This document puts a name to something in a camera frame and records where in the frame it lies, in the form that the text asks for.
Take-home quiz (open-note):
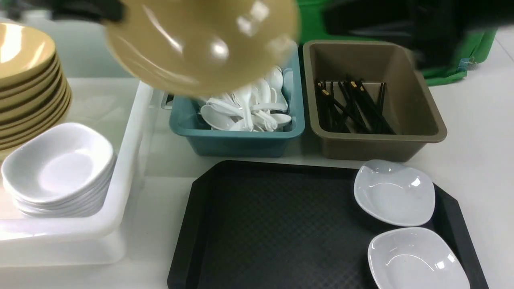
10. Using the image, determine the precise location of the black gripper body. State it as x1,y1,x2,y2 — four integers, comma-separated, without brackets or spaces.
1,0,125,23

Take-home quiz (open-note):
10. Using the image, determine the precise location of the yellow noodle bowl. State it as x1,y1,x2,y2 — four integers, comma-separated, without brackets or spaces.
103,0,300,96

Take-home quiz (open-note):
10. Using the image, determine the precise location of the white dish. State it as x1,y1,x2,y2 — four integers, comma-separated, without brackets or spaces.
353,159,436,227
367,227,471,289

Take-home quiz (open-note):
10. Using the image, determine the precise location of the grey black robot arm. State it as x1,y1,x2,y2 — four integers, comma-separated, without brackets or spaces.
1,0,513,68

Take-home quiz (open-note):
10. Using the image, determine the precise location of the large white plastic tub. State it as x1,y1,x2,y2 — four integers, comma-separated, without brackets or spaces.
0,11,161,266

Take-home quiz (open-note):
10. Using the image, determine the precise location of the stack of yellow bowls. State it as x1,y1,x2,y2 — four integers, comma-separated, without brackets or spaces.
0,22,72,159

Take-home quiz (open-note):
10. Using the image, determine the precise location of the teal plastic bin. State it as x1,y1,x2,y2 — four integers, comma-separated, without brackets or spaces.
169,48,306,158

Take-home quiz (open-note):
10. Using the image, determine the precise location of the stack of white dishes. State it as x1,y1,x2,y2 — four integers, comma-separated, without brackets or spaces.
1,122,117,218

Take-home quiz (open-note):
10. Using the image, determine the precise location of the pile of white spoons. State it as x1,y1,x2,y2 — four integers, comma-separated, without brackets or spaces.
198,66,294,132

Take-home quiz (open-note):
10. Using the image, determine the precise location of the black serving tray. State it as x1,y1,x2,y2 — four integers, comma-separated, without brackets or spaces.
167,161,489,289

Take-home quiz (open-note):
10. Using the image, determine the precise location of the pile of black chopsticks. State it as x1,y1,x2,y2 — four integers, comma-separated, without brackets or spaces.
314,74,397,135

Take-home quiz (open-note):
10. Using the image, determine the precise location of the brown plastic bin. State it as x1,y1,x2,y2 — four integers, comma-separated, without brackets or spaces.
303,40,447,162

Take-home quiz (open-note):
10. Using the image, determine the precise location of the blue binder clip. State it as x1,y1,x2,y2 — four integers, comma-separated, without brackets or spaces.
457,57,477,71

